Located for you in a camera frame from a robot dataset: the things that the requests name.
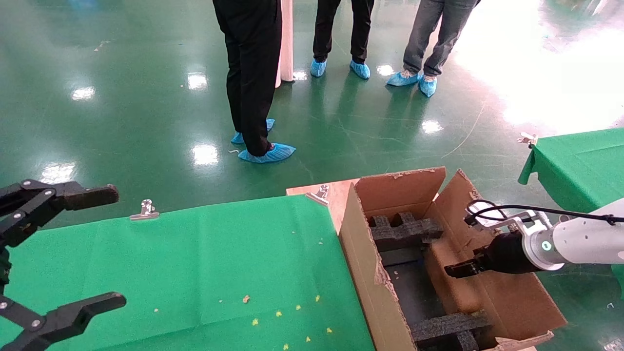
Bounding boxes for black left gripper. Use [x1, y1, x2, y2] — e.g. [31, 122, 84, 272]
[0, 180, 127, 351]

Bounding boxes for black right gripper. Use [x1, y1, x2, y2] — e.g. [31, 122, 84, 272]
[445, 230, 542, 279]

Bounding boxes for small brown cardboard box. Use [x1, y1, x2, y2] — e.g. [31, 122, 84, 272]
[423, 236, 493, 317]

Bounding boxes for large open brown carton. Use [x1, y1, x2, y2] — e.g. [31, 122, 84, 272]
[339, 167, 568, 351]

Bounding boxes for black foam insert block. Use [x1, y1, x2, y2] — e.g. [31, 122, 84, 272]
[411, 312, 493, 351]
[368, 211, 444, 253]

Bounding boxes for wide green table cloth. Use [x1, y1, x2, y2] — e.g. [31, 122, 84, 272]
[0, 194, 376, 351]

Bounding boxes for green cloth with draped corner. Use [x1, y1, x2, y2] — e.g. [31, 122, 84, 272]
[518, 128, 624, 215]

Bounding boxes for person in grey jeans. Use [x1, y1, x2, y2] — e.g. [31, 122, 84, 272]
[403, 0, 481, 78]

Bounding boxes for person in wide black trousers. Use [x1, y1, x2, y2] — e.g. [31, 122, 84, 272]
[214, 0, 283, 156]

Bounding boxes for person in slim black trousers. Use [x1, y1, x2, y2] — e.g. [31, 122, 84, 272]
[312, 0, 375, 64]

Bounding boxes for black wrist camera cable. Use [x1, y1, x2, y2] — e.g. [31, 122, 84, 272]
[464, 199, 624, 226]

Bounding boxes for beige upright post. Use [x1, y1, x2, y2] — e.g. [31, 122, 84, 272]
[275, 0, 294, 89]

